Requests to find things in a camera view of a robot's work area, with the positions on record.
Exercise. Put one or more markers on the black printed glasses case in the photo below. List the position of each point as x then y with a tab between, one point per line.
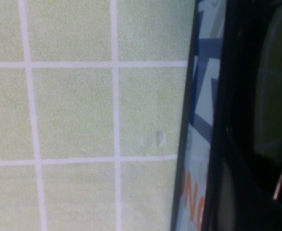
203	96

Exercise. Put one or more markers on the black-framed glasses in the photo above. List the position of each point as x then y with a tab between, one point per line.
275	108

